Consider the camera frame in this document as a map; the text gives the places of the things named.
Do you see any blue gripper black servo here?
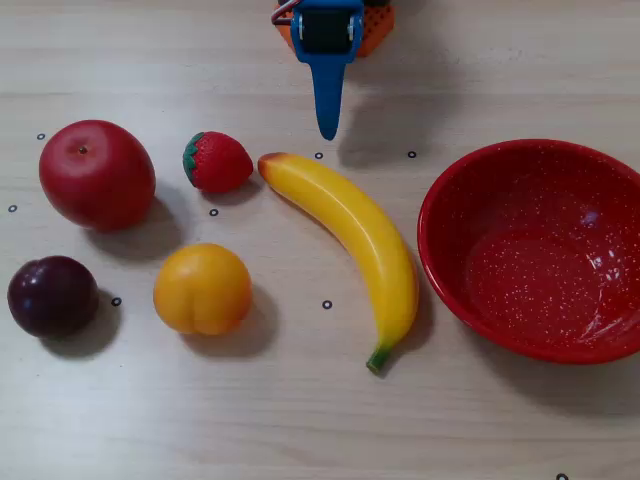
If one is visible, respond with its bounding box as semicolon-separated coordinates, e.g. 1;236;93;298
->
290;0;365;142

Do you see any red speckled enamel bowl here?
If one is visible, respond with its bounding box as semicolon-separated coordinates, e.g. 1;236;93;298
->
417;138;640;366

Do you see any dark purple toy plum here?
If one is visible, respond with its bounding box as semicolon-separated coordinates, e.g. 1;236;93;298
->
6;255;100;340

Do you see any red toy apple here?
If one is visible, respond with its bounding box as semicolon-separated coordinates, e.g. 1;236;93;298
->
38;119;157;233

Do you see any red toy strawberry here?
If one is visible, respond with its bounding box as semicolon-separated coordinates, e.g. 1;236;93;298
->
182;130;255;195

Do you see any orange yellow toy peach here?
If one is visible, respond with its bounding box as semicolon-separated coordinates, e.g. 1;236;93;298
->
152;242;254;336

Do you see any red white servo cable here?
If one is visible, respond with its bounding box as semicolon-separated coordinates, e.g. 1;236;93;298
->
270;0;300;27

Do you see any yellow toy banana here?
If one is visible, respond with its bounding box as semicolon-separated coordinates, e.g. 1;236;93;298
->
257;151;420;376

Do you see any orange robot base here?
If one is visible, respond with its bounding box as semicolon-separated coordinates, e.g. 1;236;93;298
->
272;0;397;58

